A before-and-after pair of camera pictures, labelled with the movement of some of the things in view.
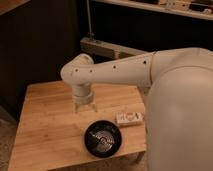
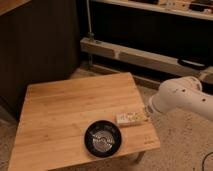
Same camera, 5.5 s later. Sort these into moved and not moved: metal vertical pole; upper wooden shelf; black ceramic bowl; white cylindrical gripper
Moved: white cylindrical gripper
Not moved: upper wooden shelf; black ceramic bowl; metal vertical pole
